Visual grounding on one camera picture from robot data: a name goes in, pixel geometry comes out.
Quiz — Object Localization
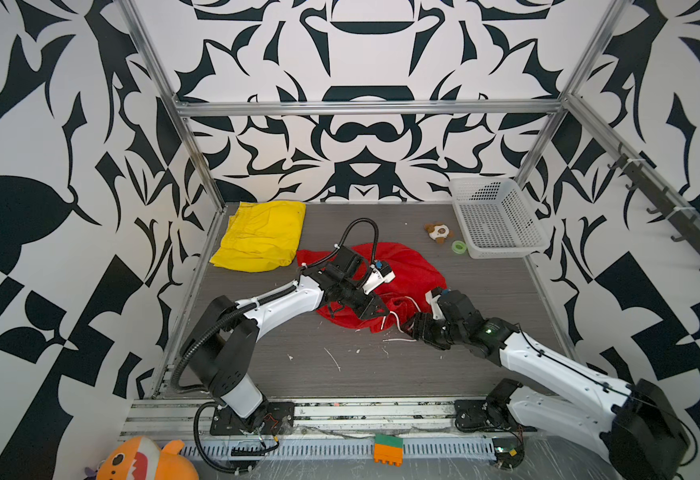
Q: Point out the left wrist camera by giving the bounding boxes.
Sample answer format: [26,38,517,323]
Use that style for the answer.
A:
[362,260,395,294]

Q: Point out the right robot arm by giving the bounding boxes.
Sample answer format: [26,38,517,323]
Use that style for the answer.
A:
[399,288,699,479]

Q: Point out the white slotted cable duct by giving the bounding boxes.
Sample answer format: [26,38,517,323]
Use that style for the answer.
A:
[203,437,496,462]

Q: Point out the brown white plush toy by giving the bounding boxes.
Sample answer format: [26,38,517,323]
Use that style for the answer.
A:
[424,223,453,244]

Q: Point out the grey wall hook rack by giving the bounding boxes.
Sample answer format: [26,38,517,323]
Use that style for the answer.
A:
[606,143,700,272]

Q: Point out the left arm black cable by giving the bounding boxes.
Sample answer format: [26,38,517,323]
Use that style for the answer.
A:
[169,217,382,475]

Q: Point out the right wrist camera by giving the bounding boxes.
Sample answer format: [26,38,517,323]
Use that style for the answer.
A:
[425,287,445,320]

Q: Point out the green tape roll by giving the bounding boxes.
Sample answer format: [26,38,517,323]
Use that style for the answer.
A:
[451,240,467,255]

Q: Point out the yellow shorts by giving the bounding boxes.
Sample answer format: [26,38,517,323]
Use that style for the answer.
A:
[210,201,307,273]

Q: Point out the orange green toy block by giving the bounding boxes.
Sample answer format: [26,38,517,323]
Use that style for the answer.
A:
[373,434,404,467]

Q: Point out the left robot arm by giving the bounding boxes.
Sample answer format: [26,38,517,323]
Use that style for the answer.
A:
[170,247,395,431]

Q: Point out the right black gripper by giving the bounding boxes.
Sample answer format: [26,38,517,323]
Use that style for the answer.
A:
[398,310,469,349]

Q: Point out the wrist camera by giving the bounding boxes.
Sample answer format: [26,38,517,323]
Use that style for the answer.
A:
[425,287,445,320]
[362,260,395,294]

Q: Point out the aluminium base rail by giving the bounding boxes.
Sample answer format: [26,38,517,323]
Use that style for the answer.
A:
[118,395,591,442]

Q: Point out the white plastic basket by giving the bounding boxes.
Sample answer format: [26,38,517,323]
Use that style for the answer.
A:
[449,176,549,260]

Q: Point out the red shorts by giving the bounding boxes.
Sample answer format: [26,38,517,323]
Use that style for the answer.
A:
[318,242,447,333]

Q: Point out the green circuit board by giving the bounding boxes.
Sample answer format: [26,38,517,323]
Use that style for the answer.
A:
[492,437,525,471]

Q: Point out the orange shark plush toy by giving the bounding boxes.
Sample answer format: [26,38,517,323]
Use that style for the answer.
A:
[85,436,199,480]

